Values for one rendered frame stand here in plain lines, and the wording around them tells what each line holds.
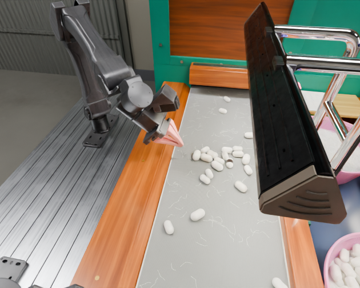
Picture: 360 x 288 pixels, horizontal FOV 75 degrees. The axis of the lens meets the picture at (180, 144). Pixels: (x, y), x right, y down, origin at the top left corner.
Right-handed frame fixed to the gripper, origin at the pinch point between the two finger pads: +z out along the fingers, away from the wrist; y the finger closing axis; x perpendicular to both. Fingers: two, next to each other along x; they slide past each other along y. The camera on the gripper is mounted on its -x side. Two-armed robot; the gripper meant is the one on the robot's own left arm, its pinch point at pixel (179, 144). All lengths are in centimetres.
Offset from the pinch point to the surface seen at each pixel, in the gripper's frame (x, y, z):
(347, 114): -32, 30, 44
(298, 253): -15.3, -22.8, 25.1
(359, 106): -36, 37, 49
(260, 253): -8.8, -23.1, 21.6
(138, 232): 7.2, -24.4, -0.3
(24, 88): 191, 142, -91
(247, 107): -7.3, 34.2, 21.0
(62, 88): 165, 150, -62
